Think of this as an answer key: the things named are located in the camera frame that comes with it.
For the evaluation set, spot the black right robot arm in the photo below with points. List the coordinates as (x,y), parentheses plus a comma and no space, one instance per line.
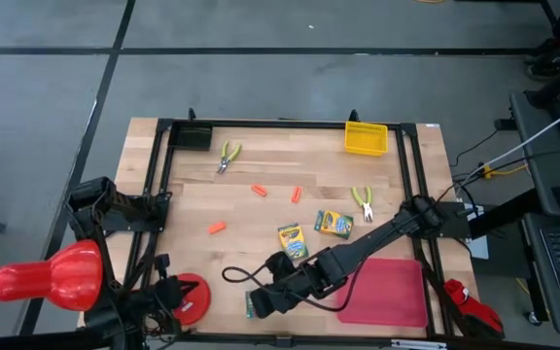
(382,233)

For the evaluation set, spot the yellow plastic basket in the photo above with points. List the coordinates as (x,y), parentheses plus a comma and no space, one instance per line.
(366,139)

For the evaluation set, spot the red-pink plastic tray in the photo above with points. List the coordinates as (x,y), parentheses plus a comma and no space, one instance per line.
(392,296)

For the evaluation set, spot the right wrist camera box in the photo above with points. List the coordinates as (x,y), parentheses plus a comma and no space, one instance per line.
(280,265)

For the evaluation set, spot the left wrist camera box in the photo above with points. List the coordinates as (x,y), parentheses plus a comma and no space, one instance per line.
(163,262)

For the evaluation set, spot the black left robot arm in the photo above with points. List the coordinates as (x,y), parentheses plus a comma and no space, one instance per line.
(90,199)

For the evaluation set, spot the red glove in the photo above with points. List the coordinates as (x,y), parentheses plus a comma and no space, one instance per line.
(474,311)

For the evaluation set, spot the black metal table frame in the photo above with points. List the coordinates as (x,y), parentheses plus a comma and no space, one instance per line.
(285,123)

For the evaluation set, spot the silver aluminium bracket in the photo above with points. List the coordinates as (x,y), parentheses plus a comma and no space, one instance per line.
(418,344)

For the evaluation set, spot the red desk lamp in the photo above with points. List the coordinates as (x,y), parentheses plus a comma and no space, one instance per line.
(56,277)

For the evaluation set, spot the person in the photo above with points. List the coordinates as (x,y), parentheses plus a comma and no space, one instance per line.
(559,53)

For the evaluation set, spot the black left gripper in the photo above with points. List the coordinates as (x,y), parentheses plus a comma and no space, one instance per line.
(167,294)

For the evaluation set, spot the Crayola crayon box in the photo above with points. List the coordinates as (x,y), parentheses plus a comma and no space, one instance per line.
(249,306)
(293,241)
(334,224)

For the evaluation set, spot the black mesh bin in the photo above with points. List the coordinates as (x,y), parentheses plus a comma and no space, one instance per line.
(191,136)

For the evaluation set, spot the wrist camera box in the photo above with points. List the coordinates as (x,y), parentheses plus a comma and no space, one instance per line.
(163,262)
(280,265)

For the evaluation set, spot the black side desk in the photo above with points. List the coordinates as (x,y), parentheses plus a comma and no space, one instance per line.
(542,175)

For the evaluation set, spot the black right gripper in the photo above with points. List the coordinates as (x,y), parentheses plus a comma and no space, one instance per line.
(304,284)

